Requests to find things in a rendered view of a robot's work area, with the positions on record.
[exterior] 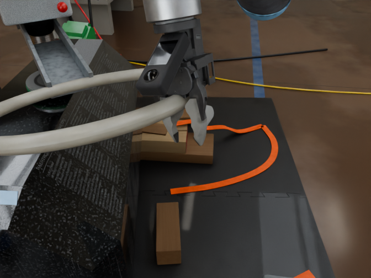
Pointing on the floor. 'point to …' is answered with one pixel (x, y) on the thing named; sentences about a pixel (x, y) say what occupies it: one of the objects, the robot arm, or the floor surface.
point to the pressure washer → (80, 27)
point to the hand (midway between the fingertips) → (185, 139)
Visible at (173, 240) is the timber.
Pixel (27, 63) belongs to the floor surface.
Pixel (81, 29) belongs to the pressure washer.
